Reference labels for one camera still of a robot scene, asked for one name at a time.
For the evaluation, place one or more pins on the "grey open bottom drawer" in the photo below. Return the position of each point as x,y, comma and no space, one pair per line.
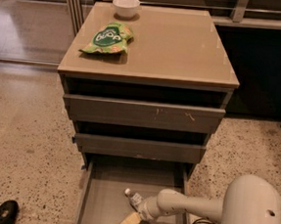
104,201

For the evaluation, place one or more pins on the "white ceramic bowl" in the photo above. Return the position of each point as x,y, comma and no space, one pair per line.
126,8

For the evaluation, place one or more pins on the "black shoe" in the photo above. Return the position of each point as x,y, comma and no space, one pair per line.
9,212

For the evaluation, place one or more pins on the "grey middle drawer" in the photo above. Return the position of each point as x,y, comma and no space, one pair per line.
124,147

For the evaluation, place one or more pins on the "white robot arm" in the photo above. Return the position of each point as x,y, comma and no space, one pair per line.
248,200

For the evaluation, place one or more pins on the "grey drawer cabinet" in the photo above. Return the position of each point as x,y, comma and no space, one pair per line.
175,57

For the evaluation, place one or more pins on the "grey top drawer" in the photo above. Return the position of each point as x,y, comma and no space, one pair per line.
143,114

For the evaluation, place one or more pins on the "green snack bag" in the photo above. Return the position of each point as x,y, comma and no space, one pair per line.
111,39

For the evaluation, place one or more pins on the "clear plastic water bottle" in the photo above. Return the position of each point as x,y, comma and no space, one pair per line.
135,198

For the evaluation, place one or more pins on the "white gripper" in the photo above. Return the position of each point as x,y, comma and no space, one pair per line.
146,209

